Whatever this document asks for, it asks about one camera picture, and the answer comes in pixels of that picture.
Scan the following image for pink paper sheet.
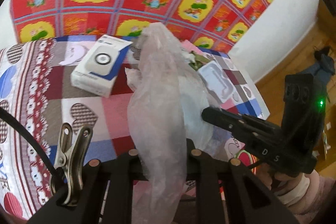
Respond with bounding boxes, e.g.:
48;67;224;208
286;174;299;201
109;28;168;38
181;40;202;54

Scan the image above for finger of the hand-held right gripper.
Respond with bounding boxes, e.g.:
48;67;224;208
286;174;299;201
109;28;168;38
201;107;263;141

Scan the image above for white plastic tray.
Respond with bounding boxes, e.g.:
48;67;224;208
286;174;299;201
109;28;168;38
197;61;234;104

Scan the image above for person's right forearm pink sleeve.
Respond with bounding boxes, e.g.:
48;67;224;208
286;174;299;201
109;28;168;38
276;172;330;218

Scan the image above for metal spring clip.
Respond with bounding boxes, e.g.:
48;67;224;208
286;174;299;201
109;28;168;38
50;123;93;206

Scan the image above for clear plastic bag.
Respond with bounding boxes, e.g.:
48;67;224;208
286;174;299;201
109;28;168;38
125;22;221;224

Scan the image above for red bin with green rim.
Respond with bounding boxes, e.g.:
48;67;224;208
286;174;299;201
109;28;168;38
235;149;256;169

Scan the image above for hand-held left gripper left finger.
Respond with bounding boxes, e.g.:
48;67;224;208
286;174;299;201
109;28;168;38
26;149;145;224

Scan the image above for green ribbon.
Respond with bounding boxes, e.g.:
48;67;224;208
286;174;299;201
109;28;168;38
185;52;208;69

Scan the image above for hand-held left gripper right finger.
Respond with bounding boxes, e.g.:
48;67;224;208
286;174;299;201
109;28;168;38
184;138;298;224

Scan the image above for white box with blue trim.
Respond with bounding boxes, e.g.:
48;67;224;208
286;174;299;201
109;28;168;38
70;35;133;98

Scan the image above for white table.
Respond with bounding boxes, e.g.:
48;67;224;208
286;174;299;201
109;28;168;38
259;98;271;119

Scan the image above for dark blue jacket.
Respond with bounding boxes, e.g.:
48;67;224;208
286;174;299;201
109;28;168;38
297;47;336;106

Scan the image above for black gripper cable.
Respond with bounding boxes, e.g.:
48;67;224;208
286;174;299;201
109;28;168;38
0;109;61;180

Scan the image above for person's right hand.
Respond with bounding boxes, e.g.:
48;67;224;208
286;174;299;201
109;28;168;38
259;164;283;197

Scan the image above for white crescent-shaped scrap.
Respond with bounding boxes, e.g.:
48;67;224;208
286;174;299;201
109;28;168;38
59;44;88;65

